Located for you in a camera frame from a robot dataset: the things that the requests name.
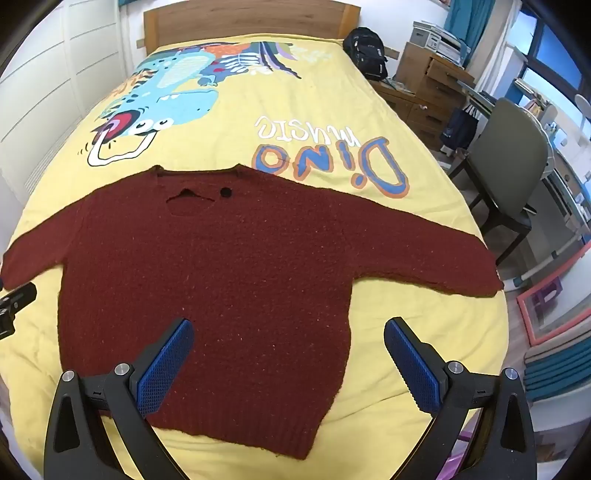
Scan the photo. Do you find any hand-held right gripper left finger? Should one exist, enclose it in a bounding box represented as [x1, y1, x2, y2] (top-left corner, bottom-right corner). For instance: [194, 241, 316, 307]
[44, 318, 195, 480]

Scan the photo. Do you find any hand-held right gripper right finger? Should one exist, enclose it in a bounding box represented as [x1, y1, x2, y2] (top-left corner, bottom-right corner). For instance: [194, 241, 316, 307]
[383, 316, 539, 480]

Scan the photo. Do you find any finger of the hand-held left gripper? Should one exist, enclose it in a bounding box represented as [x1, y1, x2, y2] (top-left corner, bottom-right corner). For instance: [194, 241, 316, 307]
[0, 282, 38, 342]

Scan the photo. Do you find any dark red knit sweater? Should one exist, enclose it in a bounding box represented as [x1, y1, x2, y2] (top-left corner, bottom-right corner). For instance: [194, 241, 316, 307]
[1, 164, 505, 461]

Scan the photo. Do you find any stack of teal cushions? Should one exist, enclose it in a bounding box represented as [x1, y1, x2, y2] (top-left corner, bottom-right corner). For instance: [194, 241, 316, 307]
[524, 330, 591, 407]

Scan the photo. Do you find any white wardrobe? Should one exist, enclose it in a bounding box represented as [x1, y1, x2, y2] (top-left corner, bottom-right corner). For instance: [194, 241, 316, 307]
[0, 0, 153, 204]

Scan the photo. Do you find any grey chair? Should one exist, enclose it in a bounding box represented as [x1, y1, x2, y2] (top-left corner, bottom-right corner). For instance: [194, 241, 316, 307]
[448, 98, 555, 266]

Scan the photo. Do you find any dark blue tote bag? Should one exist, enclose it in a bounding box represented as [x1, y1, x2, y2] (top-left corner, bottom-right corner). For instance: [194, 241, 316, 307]
[438, 104, 481, 155]

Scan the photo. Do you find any wooden dresser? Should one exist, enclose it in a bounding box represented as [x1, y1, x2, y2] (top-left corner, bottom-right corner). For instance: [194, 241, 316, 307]
[372, 41, 476, 151]

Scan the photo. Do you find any yellow dinosaur printed blanket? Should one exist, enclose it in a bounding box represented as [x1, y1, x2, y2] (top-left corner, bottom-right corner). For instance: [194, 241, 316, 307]
[0, 39, 511, 480]

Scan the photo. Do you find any black backpack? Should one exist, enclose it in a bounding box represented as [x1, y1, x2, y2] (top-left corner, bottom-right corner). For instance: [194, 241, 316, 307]
[344, 27, 389, 81]

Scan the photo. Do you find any white printer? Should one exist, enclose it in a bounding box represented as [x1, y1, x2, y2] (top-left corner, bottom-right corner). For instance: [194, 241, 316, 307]
[411, 21, 472, 63]

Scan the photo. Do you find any window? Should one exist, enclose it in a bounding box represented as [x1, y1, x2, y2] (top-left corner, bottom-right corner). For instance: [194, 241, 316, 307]
[508, 9, 591, 102]

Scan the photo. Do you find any wooden headboard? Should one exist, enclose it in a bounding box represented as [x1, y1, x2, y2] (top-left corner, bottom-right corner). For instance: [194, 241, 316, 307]
[143, 0, 361, 58]

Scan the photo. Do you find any pink frame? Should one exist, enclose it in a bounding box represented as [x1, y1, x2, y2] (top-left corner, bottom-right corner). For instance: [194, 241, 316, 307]
[516, 272, 591, 347]

